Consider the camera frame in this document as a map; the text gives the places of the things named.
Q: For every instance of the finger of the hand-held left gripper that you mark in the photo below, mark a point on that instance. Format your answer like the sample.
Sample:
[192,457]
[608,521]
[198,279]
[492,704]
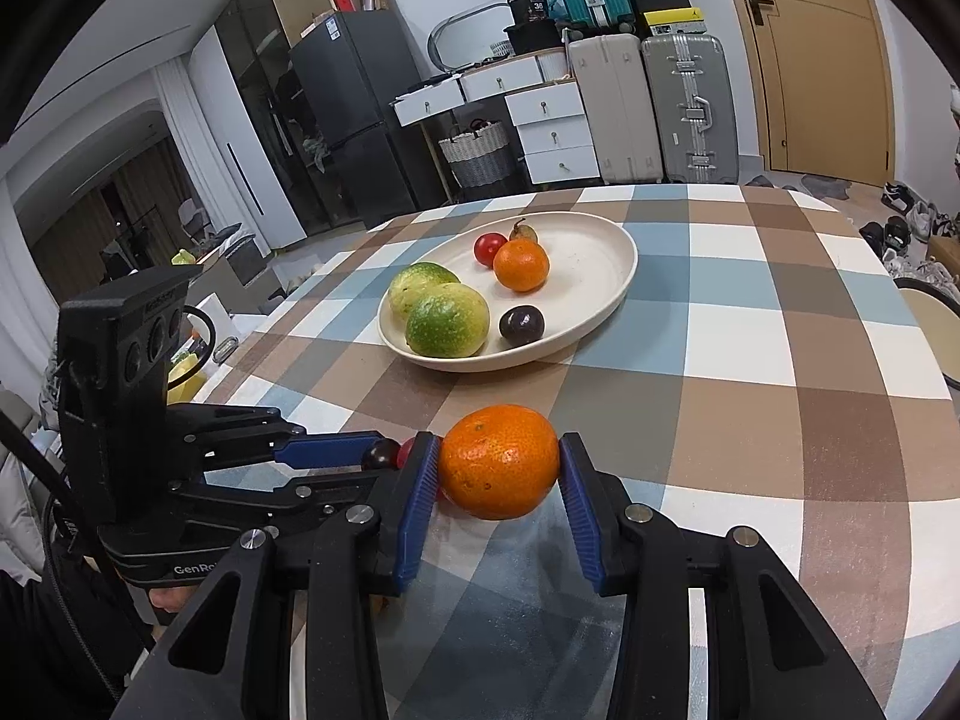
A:
[315,495]
[330,450]

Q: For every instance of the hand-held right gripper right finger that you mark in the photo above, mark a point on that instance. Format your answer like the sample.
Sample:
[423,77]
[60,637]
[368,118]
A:
[581,510]

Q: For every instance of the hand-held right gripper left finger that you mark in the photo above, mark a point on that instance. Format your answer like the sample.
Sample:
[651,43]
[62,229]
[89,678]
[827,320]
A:
[416,510]

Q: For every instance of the dark purple plum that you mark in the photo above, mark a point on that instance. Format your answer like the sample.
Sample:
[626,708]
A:
[380,455]
[522,326]

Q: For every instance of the red tomato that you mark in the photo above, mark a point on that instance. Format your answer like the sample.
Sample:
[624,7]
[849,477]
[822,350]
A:
[491,247]
[406,454]

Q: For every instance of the orange mandarin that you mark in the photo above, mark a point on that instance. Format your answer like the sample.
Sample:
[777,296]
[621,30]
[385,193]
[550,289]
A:
[499,461]
[521,266]

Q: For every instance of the yellow green lemon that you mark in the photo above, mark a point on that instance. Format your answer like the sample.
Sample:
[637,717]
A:
[446,322]
[416,285]

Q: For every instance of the cream round plate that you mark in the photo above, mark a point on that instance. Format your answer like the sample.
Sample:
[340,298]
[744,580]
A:
[585,270]

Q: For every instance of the brown fruit with stem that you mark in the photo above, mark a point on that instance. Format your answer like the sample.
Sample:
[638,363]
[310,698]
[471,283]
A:
[523,232]

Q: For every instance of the person's left forearm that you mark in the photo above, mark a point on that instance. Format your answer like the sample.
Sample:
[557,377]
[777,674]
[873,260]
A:
[60,652]

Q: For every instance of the person's left hand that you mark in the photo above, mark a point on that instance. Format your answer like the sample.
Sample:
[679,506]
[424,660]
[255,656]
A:
[165,598]

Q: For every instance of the white box appliance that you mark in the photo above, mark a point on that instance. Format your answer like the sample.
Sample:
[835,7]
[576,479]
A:
[223,322]

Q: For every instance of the checked tablecloth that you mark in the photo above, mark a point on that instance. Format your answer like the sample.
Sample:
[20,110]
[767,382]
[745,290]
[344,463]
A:
[750,360]

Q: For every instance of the white cabinet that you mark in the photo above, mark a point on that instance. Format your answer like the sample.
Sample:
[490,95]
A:
[217,142]

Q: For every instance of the woven basket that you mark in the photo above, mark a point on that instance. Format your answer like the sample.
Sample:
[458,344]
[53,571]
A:
[480,157]

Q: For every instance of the black glass wardrobe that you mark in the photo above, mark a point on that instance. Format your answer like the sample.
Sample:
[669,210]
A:
[259,105]

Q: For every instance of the dark grey fridge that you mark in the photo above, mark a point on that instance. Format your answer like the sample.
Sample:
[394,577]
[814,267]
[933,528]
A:
[352,105]

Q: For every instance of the white vanity desk with drawers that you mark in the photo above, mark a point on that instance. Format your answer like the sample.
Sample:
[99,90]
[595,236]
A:
[551,135]

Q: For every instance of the beige suitcase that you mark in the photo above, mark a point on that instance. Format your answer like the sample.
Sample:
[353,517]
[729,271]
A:
[615,112]

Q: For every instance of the round stool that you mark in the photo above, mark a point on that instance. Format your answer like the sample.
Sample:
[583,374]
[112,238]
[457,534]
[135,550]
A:
[934,322]

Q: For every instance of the silver suitcase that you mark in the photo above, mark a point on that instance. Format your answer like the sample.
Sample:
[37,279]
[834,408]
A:
[686,112]

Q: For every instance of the oval mirror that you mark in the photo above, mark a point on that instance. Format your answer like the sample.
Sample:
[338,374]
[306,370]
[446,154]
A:
[436,37]

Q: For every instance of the pile of shoes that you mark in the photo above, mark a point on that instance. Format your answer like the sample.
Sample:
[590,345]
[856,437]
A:
[911,221]

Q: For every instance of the white ribbed container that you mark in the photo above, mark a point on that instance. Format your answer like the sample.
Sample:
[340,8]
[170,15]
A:
[555,66]

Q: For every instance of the black bin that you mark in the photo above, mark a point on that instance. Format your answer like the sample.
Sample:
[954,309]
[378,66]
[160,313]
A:
[532,37]

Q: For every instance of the yellow black box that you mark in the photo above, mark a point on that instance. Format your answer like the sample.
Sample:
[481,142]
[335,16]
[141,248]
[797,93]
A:
[675,21]

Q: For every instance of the wooden door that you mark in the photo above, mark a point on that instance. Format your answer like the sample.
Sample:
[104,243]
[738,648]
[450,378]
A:
[817,67]

